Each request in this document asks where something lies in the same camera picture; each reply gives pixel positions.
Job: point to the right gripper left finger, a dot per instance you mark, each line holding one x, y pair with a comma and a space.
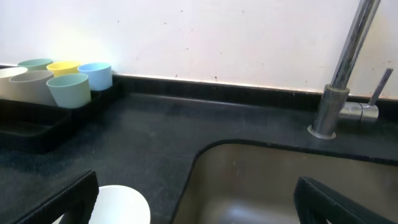
79, 193

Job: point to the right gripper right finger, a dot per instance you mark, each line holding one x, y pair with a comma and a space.
323, 205

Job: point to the white cup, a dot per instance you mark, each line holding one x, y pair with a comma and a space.
121, 205
4, 81

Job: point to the steel sink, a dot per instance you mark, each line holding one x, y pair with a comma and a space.
264, 180

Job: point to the black tray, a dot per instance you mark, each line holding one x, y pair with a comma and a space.
34, 130

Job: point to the steel tap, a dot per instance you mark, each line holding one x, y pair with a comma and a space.
329, 109

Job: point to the green cup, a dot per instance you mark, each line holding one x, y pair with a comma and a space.
34, 63
70, 91

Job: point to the grey cup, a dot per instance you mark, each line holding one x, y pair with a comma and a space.
29, 87

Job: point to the blue cup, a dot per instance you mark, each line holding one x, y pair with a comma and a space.
99, 76

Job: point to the yellow cup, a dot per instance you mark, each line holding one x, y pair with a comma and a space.
63, 67

